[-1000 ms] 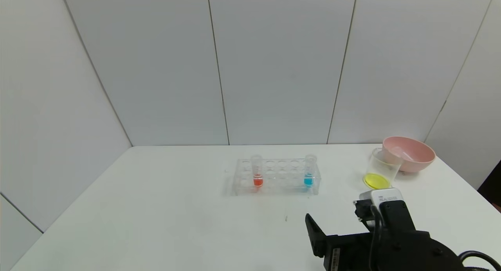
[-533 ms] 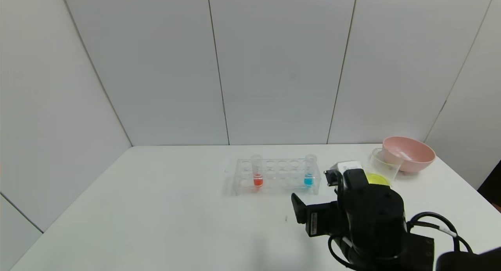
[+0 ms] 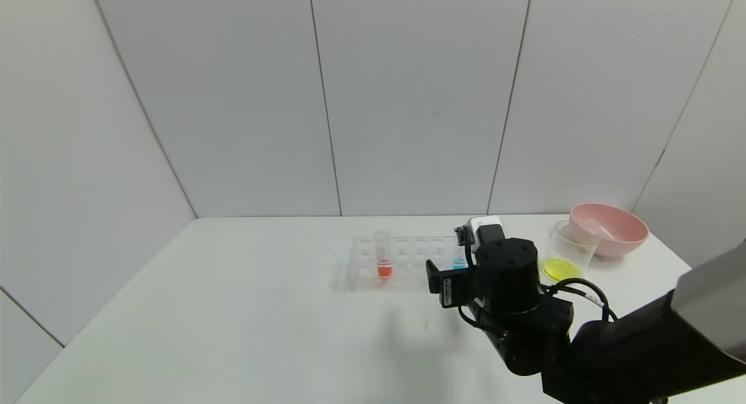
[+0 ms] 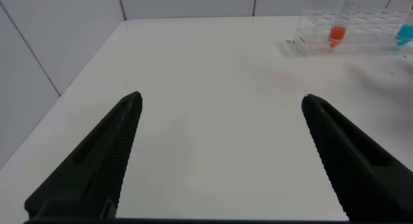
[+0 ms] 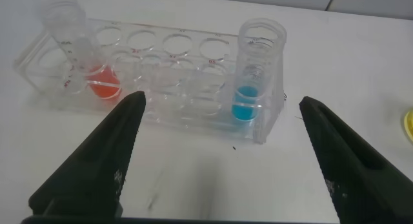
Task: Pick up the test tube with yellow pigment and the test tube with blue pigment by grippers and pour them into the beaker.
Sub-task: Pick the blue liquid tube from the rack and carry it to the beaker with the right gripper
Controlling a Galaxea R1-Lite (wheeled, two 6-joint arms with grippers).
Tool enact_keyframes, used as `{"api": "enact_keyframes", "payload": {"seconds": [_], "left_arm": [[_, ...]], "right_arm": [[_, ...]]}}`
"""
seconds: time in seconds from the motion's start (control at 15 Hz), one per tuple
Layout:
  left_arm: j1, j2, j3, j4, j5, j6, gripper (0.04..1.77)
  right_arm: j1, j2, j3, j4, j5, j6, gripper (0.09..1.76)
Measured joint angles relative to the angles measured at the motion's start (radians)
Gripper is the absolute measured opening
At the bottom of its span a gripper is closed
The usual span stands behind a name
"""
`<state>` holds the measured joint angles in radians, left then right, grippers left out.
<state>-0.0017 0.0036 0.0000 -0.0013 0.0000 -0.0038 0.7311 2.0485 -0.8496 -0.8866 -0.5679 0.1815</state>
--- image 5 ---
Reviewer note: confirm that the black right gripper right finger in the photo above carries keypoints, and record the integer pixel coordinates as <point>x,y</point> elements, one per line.
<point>361,185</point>

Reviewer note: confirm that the clear glass beaker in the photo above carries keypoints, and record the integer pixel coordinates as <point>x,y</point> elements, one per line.
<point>409,125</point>

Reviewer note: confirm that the orange pigment plastic test tube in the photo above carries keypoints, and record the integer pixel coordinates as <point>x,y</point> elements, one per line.
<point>103,83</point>

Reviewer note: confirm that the clear acrylic test tube rack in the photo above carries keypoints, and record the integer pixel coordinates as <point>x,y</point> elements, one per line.
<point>180,88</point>

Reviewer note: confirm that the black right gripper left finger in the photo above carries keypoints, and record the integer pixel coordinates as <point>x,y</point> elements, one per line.
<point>90,172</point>

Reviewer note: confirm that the blue pigment plastic test tube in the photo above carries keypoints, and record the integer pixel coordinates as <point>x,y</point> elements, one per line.
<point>246,104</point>

